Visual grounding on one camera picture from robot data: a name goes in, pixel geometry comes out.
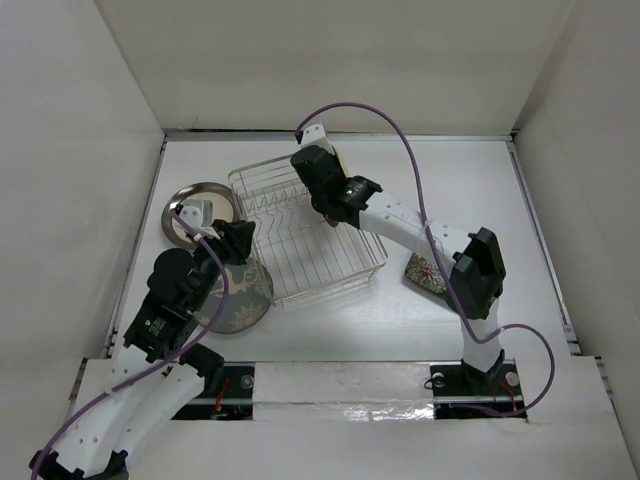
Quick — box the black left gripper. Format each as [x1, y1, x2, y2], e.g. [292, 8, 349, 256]
[189, 218, 255, 310]

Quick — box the beige plate leaf pattern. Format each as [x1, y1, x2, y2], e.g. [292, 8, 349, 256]
[333, 145, 351, 178]

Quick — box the black square floral plate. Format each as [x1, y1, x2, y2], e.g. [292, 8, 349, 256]
[404, 253, 448, 300]

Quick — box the cream plate black striped rim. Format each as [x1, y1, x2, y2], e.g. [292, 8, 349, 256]
[323, 213, 344, 228]

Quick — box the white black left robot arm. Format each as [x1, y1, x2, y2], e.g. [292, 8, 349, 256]
[29, 220, 256, 479]

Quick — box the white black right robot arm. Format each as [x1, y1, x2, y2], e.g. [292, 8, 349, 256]
[290, 145, 506, 393]

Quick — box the cream plate brown metallic rim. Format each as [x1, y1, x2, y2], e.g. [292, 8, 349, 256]
[160, 182, 240, 250]

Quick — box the grey plate tree pattern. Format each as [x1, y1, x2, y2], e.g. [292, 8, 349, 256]
[210, 258, 274, 335]

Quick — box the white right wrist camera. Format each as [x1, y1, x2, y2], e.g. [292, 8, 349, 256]
[294, 123, 334, 154]

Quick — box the steel wire dish rack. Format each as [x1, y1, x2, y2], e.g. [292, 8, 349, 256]
[228, 156, 388, 306]

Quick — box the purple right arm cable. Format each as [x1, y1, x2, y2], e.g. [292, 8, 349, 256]
[295, 102, 557, 416]

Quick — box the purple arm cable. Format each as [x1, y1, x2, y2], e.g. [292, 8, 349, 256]
[295, 102, 557, 416]
[29, 208, 230, 476]

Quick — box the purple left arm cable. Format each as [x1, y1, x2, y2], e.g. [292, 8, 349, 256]
[29, 208, 230, 476]

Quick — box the silver front table rail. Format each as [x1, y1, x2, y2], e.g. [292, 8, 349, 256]
[169, 359, 531, 424]

